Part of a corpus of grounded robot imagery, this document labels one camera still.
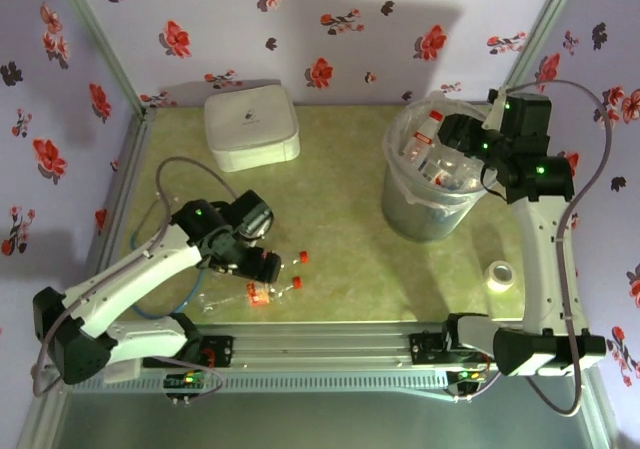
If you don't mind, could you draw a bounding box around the silver wire mesh bin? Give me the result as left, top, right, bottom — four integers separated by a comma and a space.
382, 91, 489, 243

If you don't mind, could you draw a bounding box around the aluminium side rail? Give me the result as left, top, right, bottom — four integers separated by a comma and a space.
92, 108, 157, 270

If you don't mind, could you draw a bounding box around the white square lidded box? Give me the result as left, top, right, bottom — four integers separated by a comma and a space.
203, 84, 302, 173

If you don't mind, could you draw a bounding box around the white tape roll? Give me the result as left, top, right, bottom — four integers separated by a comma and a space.
487, 261, 517, 293

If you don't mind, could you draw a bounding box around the small circuit board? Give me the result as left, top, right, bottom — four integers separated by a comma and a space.
447, 366, 489, 388
164, 368, 209, 393

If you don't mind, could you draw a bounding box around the clear plastic bin liner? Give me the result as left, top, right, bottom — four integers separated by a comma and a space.
382, 91, 489, 205

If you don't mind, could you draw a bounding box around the white paper tag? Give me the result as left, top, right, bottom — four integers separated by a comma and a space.
102, 361, 141, 384

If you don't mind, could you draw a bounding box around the white bottle with red cap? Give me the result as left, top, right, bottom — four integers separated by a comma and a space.
399, 110, 446, 161

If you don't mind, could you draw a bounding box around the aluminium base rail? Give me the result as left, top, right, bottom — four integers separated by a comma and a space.
139, 321, 501, 370

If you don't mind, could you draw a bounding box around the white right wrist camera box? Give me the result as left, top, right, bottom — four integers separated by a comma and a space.
487, 87, 507, 130

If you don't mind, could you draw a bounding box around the white slotted cable duct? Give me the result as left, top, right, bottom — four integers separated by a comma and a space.
64, 373, 451, 395

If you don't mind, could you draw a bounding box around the clear bottle red cola label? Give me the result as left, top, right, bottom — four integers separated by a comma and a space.
199, 251, 310, 290
197, 276, 305, 316

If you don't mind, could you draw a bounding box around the aluminium frame post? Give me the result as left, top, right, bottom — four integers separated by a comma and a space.
499, 0, 586, 93
49, 0, 156, 120

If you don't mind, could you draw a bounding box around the grey metal shelf panel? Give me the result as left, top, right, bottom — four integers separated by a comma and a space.
49, 391, 601, 449

